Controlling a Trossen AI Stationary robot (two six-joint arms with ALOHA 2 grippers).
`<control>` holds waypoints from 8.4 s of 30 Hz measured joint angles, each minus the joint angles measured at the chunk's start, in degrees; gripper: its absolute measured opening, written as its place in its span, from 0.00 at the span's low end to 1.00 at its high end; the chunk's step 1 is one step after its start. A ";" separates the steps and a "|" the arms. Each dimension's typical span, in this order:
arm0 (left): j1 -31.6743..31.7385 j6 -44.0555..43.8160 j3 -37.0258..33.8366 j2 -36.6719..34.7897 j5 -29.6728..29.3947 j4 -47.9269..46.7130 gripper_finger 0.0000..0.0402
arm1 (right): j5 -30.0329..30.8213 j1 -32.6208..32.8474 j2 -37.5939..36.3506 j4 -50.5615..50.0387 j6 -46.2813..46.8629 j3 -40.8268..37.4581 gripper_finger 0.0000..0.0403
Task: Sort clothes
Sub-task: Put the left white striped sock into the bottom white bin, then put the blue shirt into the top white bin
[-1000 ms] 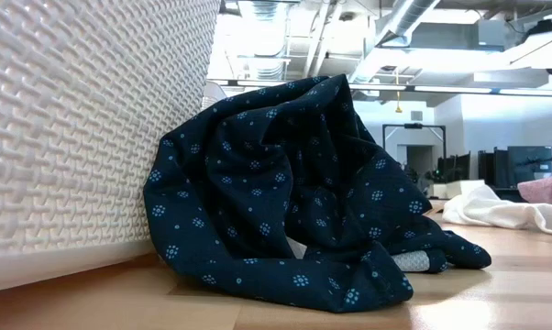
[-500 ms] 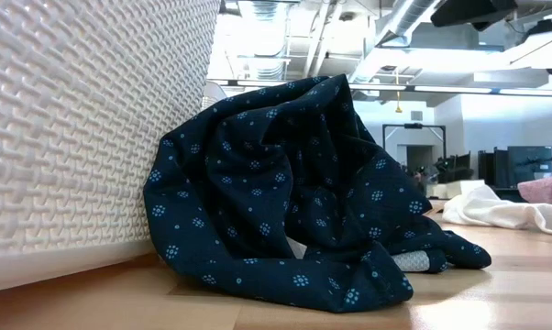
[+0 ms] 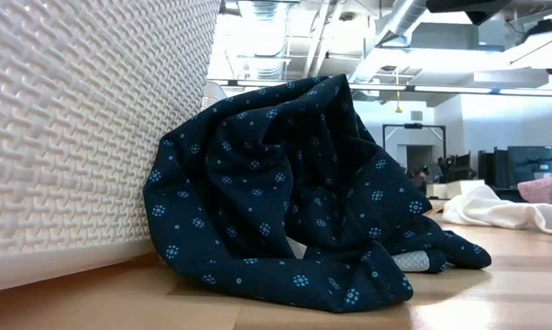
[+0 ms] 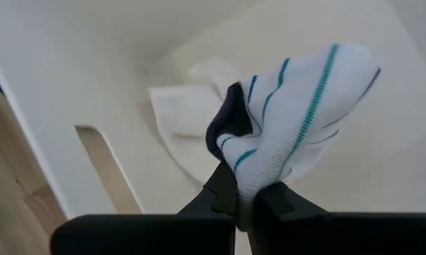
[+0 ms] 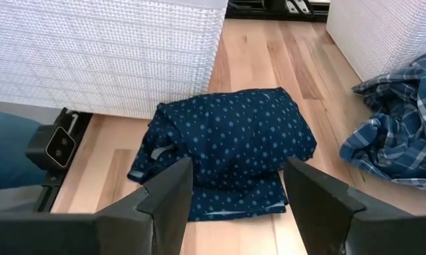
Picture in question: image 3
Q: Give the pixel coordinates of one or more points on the silver ceiling duct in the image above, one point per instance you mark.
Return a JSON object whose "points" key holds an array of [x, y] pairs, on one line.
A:
{"points": [[395, 27]]}

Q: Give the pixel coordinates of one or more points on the pink shirt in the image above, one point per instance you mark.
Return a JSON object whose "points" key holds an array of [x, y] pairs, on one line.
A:
{"points": [[546, 188]]}

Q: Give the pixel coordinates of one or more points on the ribbed round duct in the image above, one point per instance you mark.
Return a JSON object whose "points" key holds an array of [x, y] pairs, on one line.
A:
{"points": [[269, 71]]}

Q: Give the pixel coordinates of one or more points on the navy dotted garment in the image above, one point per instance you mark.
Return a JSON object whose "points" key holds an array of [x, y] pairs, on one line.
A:
{"points": [[257, 183]]}

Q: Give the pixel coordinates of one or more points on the ceiling light strip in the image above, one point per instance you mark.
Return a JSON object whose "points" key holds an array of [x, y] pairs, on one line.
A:
{"points": [[450, 89]]}

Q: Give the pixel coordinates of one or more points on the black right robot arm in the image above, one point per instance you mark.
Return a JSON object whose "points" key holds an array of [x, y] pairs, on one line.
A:
{"points": [[468, 9]]}

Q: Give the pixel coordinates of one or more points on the white plastic laundry bin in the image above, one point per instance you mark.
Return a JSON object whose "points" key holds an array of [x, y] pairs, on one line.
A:
{"points": [[74, 137], [214, 96]]}

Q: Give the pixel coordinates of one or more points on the long white sock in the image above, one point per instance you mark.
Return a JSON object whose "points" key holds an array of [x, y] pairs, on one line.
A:
{"points": [[487, 211]]}

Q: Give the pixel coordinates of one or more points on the black computer monitor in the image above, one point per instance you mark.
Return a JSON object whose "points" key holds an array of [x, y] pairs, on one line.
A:
{"points": [[498, 167], [528, 160], [461, 167]]}

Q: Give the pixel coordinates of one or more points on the white foam box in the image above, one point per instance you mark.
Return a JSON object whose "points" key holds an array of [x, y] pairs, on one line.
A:
{"points": [[464, 188]]}

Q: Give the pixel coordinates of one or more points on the black rectangular stand frame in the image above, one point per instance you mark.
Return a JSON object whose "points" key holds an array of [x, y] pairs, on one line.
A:
{"points": [[413, 125]]}

